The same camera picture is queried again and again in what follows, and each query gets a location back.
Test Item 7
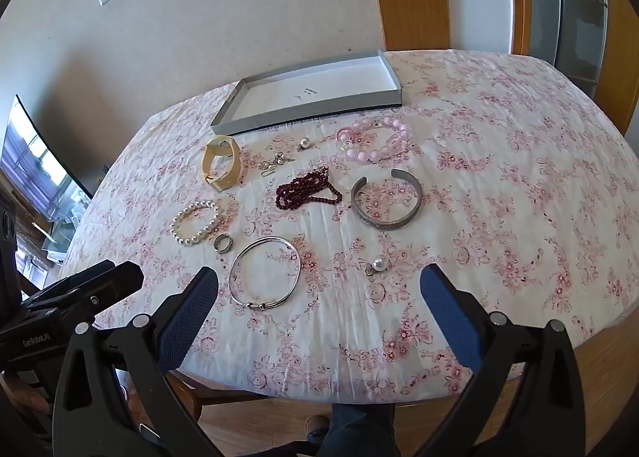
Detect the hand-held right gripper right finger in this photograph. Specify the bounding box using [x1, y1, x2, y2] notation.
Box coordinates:
[417, 263, 587, 457]

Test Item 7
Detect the person's left hand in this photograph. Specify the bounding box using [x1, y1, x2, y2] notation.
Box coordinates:
[0, 371, 52, 418]

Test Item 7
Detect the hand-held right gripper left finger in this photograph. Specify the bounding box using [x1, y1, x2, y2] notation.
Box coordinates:
[52, 266, 223, 457]

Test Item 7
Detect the wooden chair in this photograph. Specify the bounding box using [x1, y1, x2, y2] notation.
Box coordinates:
[167, 371, 283, 440]

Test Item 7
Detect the pink bead bracelet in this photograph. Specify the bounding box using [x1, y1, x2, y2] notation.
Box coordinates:
[335, 118, 411, 166]

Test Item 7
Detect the grey shallow cardboard box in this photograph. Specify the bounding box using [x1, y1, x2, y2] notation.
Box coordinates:
[210, 50, 403, 137]

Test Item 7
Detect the thin silver bangle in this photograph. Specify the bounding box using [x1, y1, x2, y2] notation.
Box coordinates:
[228, 236, 303, 311]

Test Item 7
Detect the glass television stand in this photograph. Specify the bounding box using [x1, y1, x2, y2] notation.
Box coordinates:
[15, 188, 93, 288]

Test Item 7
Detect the white pearl bracelet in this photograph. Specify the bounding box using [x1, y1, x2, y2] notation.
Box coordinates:
[171, 199, 222, 248]

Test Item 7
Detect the silver cuff bracelet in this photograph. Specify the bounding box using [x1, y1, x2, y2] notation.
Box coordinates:
[350, 168, 423, 229]

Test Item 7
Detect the frosted glass door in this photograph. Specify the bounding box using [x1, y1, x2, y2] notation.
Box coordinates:
[528, 0, 609, 85]

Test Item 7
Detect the pink floral tablecloth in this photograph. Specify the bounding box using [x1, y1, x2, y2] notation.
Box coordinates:
[60, 49, 639, 405]

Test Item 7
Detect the person's leg in jeans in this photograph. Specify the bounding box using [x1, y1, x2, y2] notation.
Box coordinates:
[307, 402, 403, 457]

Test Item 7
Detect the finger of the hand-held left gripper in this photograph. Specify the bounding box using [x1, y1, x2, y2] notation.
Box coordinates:
[37, 260, 118, 295]
[22, 261, 145, 325]

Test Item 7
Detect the dark red bead necklace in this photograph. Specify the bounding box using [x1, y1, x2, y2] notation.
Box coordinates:
[276, 166, 343, 212]

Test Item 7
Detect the gold mesh watch band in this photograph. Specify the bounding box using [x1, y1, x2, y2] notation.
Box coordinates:
[201, 134, 242, 193]

